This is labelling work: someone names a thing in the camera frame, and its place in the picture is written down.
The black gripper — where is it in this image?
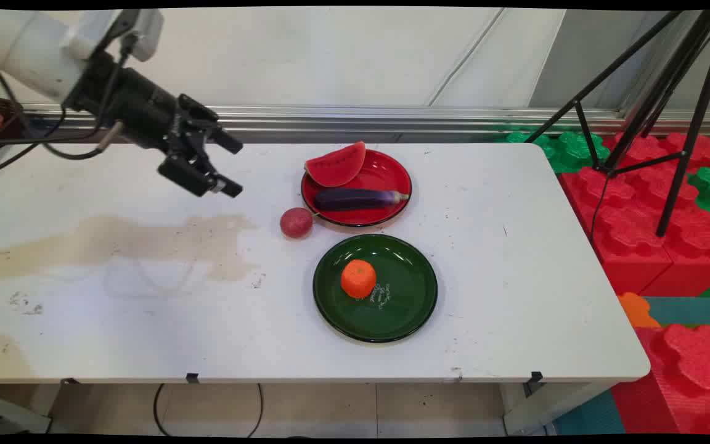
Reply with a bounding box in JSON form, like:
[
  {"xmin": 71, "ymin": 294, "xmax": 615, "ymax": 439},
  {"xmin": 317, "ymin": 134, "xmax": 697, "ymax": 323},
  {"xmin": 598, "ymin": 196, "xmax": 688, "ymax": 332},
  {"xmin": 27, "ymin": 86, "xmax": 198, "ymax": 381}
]
[{"xmin": 67, "ymin": 52, "xmax": 244, "ymax": 199}]

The purple eggplant toy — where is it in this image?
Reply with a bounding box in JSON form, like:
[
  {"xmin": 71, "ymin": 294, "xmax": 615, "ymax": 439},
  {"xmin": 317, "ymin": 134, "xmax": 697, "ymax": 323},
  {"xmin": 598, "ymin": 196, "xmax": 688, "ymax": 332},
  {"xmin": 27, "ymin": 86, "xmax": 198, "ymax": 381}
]
[{"xmin": 314, "ymin": 188, "xmax": 410, "ymax": 212}]

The red round potato toy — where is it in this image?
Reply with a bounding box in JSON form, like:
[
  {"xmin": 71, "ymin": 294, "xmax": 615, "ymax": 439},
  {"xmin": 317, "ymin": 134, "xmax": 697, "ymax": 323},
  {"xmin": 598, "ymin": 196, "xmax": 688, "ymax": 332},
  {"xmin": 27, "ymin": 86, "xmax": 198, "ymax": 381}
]
[{"xmin": 280, "ymin": 207, "xmax": 314, "ymax": 239}]

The red watermelon slice toy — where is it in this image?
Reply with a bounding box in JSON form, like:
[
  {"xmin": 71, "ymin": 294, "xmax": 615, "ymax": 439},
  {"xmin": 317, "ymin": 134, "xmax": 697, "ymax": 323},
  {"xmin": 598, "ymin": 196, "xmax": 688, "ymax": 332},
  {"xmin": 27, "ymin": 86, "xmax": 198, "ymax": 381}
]
[{"xmin": 304, "ymin": 141, "xmax": 367, "ymax": 188}]

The red plate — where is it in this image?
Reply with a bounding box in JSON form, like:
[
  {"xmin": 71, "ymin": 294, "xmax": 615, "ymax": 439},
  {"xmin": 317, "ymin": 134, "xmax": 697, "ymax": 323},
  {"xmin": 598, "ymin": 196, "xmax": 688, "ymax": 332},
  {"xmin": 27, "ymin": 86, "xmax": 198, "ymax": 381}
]
[{"xmin": 301, "ymin": 149, "xmax": 413, "ymax": 228}]

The orange fruit toy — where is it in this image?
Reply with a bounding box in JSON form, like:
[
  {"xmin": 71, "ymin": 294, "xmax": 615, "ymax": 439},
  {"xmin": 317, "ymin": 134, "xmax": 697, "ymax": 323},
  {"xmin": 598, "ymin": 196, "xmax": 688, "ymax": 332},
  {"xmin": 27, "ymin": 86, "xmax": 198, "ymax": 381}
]
[{"xmin": 341, "ymin": 260, "xmax": 377, "ymax": 300}]

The dark green plate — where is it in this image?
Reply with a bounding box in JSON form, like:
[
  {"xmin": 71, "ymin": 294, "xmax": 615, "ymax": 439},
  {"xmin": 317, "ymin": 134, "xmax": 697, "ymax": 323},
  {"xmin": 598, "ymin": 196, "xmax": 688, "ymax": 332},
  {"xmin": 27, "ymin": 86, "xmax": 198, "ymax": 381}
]
[{"xmin": 312, "ymin": 234, "xmax": 439, "ymax": 343}]

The large red foam block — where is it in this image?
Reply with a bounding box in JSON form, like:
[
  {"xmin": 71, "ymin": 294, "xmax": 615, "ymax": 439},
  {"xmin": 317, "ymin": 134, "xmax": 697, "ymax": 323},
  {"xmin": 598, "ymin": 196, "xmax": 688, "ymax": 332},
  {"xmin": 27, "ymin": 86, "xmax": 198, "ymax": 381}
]
[{"xmin": 560, "ymin": 165, "xmax": 675, "ymax": 297}]

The white table leg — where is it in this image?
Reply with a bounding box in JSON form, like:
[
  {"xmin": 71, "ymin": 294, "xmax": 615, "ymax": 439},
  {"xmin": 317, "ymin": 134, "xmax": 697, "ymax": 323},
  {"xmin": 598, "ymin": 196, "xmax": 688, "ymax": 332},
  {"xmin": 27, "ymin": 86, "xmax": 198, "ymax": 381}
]
[{"xmin": 502, "ymin": 382, "xmax": 616, "ymax": 436}]

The orange foam piece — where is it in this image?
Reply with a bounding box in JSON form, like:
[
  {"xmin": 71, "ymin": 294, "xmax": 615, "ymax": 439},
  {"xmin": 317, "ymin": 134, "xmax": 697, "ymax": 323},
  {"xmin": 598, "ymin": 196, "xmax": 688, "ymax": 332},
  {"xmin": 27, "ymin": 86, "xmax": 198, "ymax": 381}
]
[{"xmin": 616, "ymin": 292, "xmax": 662, "ymax": 329}]

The black tripod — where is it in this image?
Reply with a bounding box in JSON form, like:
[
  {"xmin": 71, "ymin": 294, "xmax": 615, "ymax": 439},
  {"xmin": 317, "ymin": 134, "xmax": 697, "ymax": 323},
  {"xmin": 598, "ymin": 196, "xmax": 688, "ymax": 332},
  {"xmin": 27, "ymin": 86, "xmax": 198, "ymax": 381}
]
[{"xmin": 524, "ymin": 9, "xmax": 710, "ymax": 238}]

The teal foam mat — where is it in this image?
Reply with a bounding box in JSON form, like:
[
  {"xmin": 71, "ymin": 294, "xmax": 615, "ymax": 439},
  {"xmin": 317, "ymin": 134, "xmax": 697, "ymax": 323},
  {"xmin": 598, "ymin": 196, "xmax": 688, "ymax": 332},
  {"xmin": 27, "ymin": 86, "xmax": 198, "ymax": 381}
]
[{"xmin": 642, "ymin": 296, "xmax": 710, "ymax": 327}]

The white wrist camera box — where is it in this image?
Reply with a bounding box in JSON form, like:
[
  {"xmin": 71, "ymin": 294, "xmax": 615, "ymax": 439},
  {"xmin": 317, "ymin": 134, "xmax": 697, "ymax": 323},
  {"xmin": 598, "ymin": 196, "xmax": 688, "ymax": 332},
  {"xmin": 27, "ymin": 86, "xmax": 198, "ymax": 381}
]
[{"xmin": 68, "ymin": 9, "xmax": 165, "ymax": 63}]

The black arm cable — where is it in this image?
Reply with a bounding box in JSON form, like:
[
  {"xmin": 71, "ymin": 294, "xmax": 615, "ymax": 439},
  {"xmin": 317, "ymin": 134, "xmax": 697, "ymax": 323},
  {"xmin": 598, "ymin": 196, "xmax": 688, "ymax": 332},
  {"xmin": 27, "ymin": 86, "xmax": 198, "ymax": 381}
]
[{"xmin": 0, "ymin": 37, "xmax": 134, "ymax": 179}]

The aluminium wall rail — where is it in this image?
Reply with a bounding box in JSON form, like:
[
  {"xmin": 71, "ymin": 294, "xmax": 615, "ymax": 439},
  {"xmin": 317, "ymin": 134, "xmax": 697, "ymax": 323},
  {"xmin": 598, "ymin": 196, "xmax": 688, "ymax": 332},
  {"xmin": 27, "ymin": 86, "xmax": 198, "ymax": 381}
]
[{"xmin": 19, "ymin": 104, "xmax": 710, "ymax": 138}]

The black floor cable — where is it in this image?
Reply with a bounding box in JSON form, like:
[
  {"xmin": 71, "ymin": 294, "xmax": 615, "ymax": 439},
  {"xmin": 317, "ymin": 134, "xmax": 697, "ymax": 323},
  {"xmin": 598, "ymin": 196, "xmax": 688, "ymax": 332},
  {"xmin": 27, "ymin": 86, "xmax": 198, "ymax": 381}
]
[{"xmin": 153, "ymin": 383, "xmax": 264, "ymax": 439}]

